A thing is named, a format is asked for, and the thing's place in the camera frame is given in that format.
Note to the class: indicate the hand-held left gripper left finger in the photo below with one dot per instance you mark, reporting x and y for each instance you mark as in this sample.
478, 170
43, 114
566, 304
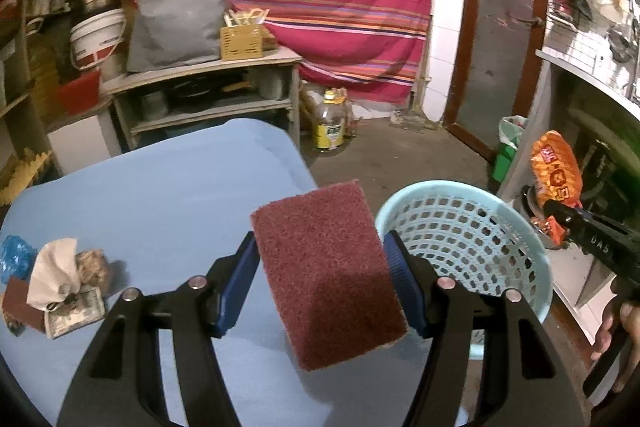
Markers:
237, 287

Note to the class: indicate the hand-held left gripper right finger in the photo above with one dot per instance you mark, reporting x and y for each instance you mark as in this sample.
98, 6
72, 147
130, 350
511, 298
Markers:
405, 287

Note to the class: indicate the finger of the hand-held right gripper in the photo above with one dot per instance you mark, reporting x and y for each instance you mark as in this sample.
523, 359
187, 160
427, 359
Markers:
562, 212

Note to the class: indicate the orange snack bag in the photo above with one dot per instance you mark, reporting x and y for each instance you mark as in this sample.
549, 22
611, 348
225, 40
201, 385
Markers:
557, 172

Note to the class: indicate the maroon scouring pad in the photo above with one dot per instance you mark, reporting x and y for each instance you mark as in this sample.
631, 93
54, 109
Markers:
330, 277
17, 307

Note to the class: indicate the light blue plastic basket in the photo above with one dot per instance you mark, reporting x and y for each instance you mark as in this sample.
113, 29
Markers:
460, 232

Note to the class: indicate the brown paper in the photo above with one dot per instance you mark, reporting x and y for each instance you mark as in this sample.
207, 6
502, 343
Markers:
95, 268

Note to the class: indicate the printed paper packet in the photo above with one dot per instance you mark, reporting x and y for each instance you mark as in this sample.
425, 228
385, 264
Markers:
75, 318

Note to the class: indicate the beige tissue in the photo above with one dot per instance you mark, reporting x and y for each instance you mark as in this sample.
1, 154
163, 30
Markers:
52, 267

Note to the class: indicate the blue plastic bag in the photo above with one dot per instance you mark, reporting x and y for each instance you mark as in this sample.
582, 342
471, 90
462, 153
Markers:
12, 252

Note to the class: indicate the person's right hand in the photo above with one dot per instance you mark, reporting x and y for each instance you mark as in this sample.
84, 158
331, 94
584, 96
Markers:
604, 332

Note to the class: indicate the stacked steel pots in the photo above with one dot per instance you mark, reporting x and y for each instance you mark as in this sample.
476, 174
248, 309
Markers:
529, 203

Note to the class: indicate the green waste bin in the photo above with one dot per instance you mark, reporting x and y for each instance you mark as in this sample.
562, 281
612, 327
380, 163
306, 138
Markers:
507, 147

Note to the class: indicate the grey kitchen counter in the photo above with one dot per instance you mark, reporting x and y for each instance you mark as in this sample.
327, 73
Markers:
600, 117

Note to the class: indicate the blue table cover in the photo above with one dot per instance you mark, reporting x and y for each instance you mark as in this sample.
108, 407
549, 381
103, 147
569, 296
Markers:
175, 187

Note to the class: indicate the yellow capped oil bottle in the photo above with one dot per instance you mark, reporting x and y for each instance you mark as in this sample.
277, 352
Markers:
329, 124

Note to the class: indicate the brown framed door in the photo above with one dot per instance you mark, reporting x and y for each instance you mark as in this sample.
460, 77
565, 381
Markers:
500, 32

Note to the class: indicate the small steel pot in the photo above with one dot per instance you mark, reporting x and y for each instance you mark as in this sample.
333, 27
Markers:
152, 104

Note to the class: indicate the black cooking pot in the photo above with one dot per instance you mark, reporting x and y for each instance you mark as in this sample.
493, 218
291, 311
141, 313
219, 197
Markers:
192, 89

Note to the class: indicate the steel container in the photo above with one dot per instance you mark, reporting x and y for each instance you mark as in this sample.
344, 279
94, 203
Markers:
272, 84

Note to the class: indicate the small white cabinet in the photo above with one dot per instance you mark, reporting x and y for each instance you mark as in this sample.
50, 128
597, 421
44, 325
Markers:
80, 142

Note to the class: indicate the low wooden cabinet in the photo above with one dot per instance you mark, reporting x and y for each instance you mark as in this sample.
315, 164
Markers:
215, 67

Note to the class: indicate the yellow egg tray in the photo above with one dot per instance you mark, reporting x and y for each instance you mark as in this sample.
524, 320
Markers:
25, 172

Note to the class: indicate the yellow utensil holder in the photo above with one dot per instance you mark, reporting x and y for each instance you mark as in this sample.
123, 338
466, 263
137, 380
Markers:
242, 42

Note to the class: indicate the red plastic basin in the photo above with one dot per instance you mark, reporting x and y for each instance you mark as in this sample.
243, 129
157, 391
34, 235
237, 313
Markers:
77, 92

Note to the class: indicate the grey fabric cover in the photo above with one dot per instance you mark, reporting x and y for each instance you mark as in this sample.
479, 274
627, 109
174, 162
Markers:
175, 29

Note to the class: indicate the bundle of wooden utensils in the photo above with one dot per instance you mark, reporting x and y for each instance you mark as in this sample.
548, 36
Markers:
245, 17

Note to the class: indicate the white plastic bucket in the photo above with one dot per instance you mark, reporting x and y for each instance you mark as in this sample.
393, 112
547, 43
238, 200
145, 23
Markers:
97, 39

